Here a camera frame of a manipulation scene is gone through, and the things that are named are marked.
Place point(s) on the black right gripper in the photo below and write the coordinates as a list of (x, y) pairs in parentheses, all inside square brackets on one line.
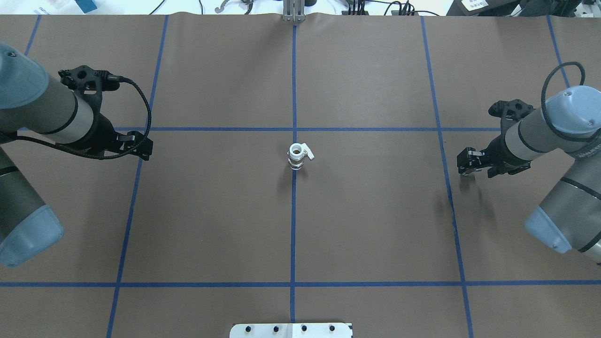
[(503, 154)]

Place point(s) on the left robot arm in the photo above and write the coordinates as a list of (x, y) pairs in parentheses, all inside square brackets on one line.
[(61, 113)]

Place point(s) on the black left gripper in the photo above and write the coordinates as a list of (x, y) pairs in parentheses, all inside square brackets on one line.
[(102, 130)]

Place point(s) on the aluminium frame post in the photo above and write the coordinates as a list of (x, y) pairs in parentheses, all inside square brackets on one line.
[(293, 11)]

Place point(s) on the black box with label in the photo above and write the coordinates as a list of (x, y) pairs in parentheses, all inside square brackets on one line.
[(487, 8)]

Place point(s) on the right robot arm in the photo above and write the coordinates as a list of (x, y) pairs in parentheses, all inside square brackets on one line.
[(567, 125)]

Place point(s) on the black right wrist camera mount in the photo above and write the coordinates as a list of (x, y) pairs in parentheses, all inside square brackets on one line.
[(510, 112)]

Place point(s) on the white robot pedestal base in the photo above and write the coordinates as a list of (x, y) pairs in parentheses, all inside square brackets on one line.
[(292, 330)]

